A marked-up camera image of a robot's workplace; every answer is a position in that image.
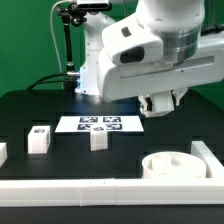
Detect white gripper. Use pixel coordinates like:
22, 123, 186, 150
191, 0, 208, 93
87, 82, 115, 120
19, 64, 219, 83
97, 31, 224, 115

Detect white round stool seat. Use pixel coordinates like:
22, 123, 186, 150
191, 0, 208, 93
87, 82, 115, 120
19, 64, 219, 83
142, 151, 206, 179

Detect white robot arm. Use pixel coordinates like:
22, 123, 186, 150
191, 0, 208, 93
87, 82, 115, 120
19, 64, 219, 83
75, 0, 224, 117

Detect white sheet with tags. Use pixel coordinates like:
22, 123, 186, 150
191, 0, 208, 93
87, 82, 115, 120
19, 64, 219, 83
55, 116, 144, 133

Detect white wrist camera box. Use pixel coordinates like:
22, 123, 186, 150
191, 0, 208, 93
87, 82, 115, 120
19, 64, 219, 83
102, 14, 163, 65

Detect black cables at base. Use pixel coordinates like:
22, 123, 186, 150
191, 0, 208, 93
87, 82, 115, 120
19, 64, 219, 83
26, 72, 78, 91

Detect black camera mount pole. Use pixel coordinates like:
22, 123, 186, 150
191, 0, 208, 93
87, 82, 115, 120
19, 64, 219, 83
57, 3, 87, 93

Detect white cable on pole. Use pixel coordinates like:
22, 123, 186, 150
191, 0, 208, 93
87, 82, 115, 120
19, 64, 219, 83
49, 0, 78, 74

